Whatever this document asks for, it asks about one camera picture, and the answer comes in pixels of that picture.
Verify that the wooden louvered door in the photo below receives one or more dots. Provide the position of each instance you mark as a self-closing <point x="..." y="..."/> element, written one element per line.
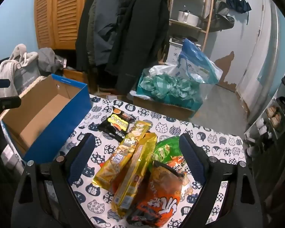
<point x="57" y="22"/>

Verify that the long gold snack pack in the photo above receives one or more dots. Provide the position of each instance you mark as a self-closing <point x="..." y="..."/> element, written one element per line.
<point x="136" y="169"/>

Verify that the cardboard box on floor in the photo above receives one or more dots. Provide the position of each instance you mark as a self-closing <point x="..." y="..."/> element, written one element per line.
<point x="164" y="109"/>

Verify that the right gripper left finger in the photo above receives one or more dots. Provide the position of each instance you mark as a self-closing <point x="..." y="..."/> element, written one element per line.
<point x="64" y="172"/>

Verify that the hanging dark coats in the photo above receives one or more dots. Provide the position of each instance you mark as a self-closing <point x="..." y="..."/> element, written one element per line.
<point x="118" y="39"/>

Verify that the black yellow snack pack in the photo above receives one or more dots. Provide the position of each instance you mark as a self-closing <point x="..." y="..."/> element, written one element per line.
<point x="116" y="124"/>

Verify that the cat pattern tablecloth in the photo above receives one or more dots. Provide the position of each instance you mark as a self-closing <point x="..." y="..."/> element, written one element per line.
<point x="96" y="201"/>

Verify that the dark blue umbrella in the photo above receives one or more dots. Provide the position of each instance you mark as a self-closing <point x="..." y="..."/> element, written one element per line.
<point x="240" y="6"/>

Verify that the orange snack bag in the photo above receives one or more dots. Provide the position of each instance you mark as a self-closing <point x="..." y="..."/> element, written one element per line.
<point x="161" y="197"/>

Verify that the blue plastic bag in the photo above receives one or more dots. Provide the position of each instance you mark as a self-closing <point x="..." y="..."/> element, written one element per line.
<point x="193" y="64"/>

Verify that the grey tote bag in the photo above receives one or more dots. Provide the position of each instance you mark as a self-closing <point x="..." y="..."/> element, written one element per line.
<point x="25" y="76"/>

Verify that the steel cooking pot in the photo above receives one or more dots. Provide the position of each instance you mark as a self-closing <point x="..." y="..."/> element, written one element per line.
<point x="185" y="16"/>

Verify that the wooden drawer chest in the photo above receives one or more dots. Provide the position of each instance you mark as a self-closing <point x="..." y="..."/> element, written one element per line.
<point x="81" y="77"/>

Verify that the white patterned appliance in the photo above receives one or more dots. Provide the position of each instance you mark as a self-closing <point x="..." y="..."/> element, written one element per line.
<point x="175" y="47"/>

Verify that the yellow chips snack pack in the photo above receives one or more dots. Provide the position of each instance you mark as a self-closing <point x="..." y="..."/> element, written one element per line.
<point x="120" y="157"/>

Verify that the green snack bag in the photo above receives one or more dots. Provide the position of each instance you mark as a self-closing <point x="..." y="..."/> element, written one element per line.
<point x="168" y="152"/>

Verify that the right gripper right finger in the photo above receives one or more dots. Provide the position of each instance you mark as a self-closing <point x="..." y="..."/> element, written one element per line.
<point x="209" y="175"/>

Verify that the shoe rack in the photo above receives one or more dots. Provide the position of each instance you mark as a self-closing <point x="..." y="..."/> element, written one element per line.
<point x="269" y="125"/>

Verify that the grey crumpled garment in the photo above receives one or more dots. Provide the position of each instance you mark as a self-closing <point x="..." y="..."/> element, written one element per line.
<point x="49" y="62"/>

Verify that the blue cardboard box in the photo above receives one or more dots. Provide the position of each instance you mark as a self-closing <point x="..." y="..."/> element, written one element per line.
<point x="51" y="108"/>

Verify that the teal checked cloth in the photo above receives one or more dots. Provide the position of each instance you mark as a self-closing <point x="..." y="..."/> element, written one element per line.
<point x="171" y="90"/>

